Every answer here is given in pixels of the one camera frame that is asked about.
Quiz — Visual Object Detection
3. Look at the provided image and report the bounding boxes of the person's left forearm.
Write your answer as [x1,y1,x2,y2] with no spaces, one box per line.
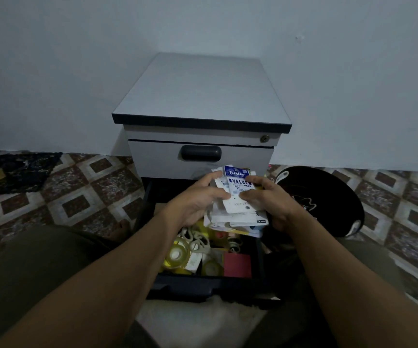
[0,211,191,348]

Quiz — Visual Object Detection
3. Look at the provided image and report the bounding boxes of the white fluffy cloth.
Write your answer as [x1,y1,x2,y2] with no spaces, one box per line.
[136,296,268,348]

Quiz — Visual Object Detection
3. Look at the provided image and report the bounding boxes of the grey drawer with black handle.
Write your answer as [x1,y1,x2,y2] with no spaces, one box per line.
[127,139,275,181]

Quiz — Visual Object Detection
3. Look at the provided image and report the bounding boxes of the small white box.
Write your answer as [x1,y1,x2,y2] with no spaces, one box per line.
[185,252,203,274]

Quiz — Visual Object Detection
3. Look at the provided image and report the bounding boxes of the open black drawer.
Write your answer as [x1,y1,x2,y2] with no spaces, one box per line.
[144,179,283,311]

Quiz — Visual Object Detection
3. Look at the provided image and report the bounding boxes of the person's right leg olive trousers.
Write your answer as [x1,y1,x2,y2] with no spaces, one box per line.
[252,233,407,348]

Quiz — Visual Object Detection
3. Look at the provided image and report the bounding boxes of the person's right forearm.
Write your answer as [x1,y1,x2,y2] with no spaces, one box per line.
[281,213,418,348]

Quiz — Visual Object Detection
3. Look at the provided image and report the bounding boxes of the person's right hand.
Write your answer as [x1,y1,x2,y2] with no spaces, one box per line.
[245,175,306,234]

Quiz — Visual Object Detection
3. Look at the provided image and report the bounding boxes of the person's left leg olive trousers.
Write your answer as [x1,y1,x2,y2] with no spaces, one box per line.
[0,225,159,348]

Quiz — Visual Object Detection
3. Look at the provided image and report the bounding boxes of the clear tape roll yellow core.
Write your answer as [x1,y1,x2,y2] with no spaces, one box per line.
[162,237,192,274]

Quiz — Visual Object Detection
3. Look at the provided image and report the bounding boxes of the grey drawer cabinet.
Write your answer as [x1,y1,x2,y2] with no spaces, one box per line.
[112,52,293,182]

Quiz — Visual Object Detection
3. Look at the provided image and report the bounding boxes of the white packet with blue label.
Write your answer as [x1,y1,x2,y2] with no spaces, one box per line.
[214,165,259,215]

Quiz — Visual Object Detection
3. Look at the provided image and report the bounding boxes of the stack of white card packets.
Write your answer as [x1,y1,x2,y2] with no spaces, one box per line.
[203,167,270,239]

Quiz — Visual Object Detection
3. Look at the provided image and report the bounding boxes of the person's leg olive trousers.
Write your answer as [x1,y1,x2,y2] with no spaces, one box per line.
[252,233,407,348]
[0,225,159,348]

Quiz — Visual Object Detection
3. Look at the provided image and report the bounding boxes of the dark patterned cloth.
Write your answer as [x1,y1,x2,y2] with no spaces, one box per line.
[0,151,64,197]

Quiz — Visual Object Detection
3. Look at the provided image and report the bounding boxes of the small yellow tape roll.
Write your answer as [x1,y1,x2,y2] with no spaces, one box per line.
[202,261,225,277]

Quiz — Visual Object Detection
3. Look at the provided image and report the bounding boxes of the white tape roll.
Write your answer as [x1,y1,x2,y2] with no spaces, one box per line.
[181,228,212,255]

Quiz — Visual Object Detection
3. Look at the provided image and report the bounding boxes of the person's left hand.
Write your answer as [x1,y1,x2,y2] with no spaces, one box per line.
[162,172,232,237]

